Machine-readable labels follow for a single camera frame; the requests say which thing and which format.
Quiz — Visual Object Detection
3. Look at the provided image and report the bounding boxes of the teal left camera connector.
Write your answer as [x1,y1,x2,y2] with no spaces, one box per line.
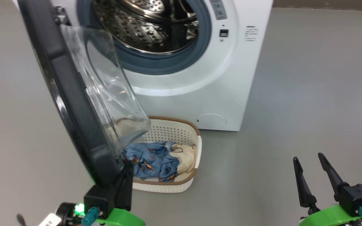
[81,207,101,226]

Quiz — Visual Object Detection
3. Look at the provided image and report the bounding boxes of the stainless steel washing machine drum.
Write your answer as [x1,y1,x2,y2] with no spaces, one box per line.
[91,0,200,54]

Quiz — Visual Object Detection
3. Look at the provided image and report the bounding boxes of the round white filter cover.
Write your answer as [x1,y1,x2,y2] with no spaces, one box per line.
[197,113,228,129]

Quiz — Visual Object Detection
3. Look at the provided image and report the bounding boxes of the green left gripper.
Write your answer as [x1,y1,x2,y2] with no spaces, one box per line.
[55,160,146,226]

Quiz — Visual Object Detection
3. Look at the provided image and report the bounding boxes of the blue patterned garment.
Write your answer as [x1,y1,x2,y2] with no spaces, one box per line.
[123,141,180,182]

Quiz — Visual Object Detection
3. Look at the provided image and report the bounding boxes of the white front-load washing machine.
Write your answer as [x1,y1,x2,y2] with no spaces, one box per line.
[47,0,274,132]

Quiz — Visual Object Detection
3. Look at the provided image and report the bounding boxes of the cream basket with brown rim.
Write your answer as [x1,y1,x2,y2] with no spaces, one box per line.
[123,116,203,193]

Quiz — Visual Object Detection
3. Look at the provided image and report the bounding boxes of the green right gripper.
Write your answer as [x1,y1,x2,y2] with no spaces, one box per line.
[293,153,362,226]

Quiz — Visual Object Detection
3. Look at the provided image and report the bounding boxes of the black round glass washer door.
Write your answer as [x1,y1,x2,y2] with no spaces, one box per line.
[17,0,151,186]

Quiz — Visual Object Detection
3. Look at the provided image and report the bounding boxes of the cream garment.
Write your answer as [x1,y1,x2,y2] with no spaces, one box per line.
[168,143,197,175]

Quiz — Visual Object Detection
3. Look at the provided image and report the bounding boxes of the grey warning sticker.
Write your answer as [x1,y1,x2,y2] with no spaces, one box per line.
[209,0,227,20]

